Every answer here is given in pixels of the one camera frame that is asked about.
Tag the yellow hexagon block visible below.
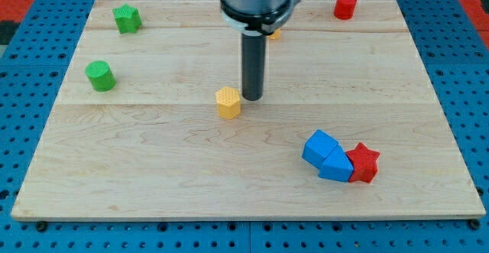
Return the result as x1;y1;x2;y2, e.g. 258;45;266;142
215;86;241;119

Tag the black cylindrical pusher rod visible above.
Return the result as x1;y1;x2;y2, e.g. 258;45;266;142
241;34;267;101

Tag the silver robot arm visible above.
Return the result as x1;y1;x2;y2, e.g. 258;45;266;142
220;0;301;36

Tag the blue cube block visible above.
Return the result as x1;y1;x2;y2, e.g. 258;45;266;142
301;129;339;169

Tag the small yellow block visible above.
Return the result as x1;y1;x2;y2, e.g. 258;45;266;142
268;29;281;40

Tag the wooden board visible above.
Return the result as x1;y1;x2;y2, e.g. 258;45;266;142
11;0;486;222

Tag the blue triangular block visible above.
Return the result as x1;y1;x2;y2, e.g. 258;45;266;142
319;145;354;183

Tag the red star block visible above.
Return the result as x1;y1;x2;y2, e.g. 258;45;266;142
345;142;381;183

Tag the red cylinder block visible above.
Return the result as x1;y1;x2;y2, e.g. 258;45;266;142
333;0;357;20

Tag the green cylinder block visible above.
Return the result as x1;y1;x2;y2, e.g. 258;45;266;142
85;60;116;92

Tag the green star block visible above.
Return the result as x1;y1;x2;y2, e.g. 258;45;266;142
112;4;142;34

